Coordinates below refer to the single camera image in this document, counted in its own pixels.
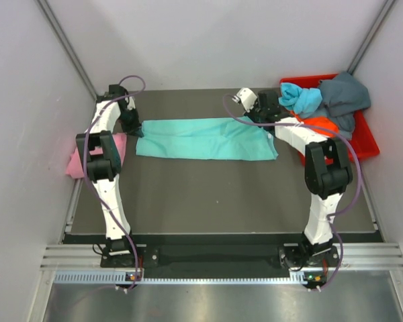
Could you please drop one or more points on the light blue t shirt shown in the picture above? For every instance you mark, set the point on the light blue t shirt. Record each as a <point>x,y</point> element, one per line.
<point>301,101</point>

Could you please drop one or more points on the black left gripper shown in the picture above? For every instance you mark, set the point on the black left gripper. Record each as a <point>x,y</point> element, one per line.
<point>133,129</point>

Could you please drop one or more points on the grey blue t shirt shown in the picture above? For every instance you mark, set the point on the grey blue t shirt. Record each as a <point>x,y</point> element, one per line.
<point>342,96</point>

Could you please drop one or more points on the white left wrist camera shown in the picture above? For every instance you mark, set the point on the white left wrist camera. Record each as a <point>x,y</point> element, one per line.
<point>130,103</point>

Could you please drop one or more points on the grey slotted cable duct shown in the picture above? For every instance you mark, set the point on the grey slotted cable duct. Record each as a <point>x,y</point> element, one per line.
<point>126,278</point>

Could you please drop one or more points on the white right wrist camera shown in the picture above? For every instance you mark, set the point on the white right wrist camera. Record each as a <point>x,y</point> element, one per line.
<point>245,97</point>

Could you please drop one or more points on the red plastic bin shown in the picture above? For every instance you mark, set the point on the red plastic bin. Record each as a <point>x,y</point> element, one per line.
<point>363,141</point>

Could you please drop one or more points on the teal t shirt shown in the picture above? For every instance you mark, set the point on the teal t shirt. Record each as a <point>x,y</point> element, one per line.
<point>205,139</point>

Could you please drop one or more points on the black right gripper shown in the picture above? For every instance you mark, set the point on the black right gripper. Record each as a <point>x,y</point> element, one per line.
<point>250,114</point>

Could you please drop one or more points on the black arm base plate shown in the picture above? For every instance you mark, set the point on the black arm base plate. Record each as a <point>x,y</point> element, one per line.
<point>161,256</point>

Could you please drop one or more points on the pink folded t shirt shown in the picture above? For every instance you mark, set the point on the pink folded t shirt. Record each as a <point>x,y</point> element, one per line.
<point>75,169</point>

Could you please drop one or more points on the aluminium frame rail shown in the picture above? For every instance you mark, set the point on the aluminium frame rail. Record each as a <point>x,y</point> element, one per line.
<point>350,256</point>

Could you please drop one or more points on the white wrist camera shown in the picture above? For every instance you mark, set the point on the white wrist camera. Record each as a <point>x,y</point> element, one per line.
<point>245,97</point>
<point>130,103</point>

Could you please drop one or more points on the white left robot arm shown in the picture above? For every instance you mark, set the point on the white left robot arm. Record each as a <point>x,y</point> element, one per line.
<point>102,163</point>

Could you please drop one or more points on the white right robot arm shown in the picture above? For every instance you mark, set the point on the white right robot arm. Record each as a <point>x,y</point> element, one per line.
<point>327,172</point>

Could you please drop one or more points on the orange t shirt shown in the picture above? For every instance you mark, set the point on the orange t shirt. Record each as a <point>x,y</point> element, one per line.
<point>322,124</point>

